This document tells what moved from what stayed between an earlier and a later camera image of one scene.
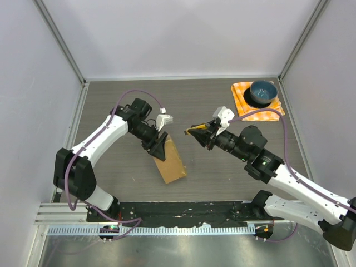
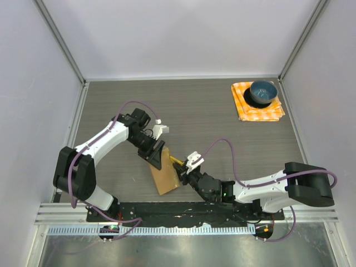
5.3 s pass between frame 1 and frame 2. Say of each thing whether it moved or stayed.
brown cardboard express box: moved
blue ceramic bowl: stayed
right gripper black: moved
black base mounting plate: stayed
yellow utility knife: moved
